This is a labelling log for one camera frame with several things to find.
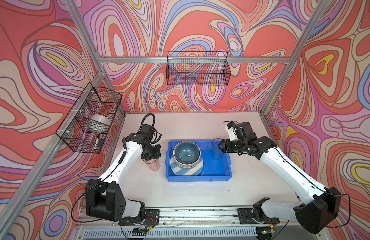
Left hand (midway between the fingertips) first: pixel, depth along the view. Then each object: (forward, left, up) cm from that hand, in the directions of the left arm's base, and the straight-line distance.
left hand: (159, 154), depth 83 cm
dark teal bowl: (+3, -15, -3) cm, 16 cm away
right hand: (0, -35, +6) cm, 35 cm away
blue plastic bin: (-4, -31, -12) cm, 34 cm away
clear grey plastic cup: (+4, -34, -7) cm, 35 cm away
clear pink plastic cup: (-5, +3, -1) cm, 6 cm away
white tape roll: (+6, +27, +20) cm, 34 cm away
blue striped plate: (-7, -12, -8) cm, 16 cm away
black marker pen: (0, +29, +13) cm, 32 cm away
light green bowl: (-7, -15, 0) cm, 17 cm away
